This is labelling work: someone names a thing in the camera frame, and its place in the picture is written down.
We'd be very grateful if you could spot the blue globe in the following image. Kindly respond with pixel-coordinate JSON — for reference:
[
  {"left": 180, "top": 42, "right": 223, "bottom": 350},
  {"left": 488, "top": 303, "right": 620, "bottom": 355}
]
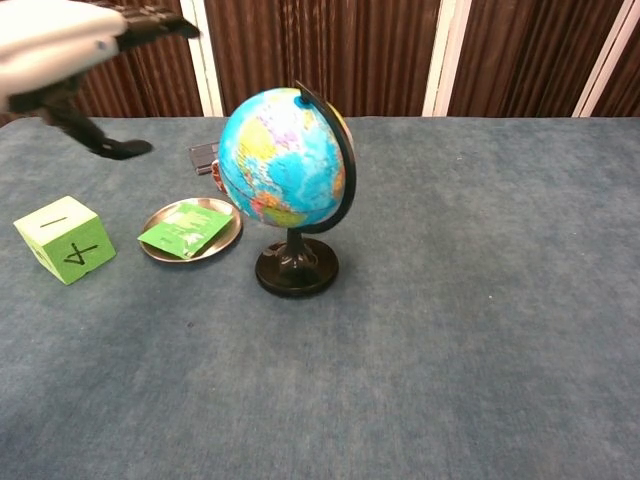
[{"left": 218, "top": 79, "right": 358, "bottom": 300}]

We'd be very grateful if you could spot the green cube with numbers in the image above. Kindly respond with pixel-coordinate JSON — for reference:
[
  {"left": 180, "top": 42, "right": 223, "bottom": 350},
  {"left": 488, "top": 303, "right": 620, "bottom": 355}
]
[{"left": 12, "top": 194, "right": 118, "bottom": 287}]

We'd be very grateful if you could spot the blue table cloth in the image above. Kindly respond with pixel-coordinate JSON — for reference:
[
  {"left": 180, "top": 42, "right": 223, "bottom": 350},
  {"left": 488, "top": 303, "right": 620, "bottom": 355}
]
[{"left": 0, "top": 115, "right": 640, "bottom": 480}]

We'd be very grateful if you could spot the black flat box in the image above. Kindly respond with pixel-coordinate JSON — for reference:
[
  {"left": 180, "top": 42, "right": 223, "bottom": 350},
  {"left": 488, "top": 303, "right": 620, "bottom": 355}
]
[{"left": 188, "top": 141, "right": 223, "bottom": 177}]

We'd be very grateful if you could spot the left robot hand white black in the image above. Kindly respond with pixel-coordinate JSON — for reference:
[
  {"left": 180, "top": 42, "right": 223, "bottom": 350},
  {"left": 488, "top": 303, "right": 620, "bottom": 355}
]
[{"left": 0, "top": 0, "right": 202, "bottom": 162}]

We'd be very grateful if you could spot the brown pleated partition panel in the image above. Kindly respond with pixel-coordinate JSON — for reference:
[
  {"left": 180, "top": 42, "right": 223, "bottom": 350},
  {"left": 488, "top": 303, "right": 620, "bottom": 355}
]
[
  {"left": 0, "top": 0, "right": 205, "bottom": 129},
  {"left": 203, "top": 0, "right": 443, "bottom": 118},
  {"left": 447, "top": 0, "right": 626, "bottom": 119},
  {"left": 590, "top": 27, "right": 640, "bottom": 119}
]

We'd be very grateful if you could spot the round metal plate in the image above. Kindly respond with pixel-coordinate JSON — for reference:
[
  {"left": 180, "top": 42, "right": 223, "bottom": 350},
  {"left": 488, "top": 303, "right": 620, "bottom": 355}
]
[{"left": 138, "top": 197, "right": 244, "bottom": 265}]

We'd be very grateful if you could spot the green paper packet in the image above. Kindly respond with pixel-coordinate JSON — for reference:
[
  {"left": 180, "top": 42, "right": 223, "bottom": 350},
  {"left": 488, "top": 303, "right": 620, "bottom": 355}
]
[{"left": 136, "top": 201, "right": 235, "bottom": 261}]

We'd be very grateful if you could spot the white partition post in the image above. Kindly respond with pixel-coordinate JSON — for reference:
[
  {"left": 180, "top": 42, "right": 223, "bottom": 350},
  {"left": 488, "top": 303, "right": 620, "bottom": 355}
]
[
  {"left": 178, "top": 0, "right": 225, "bottom": 118},
  {"left": 571, "top": 0, "right": 640, "bottom": 119},
  {"left": 421, "top": 0, "right": 475, "bottom": 118}
]

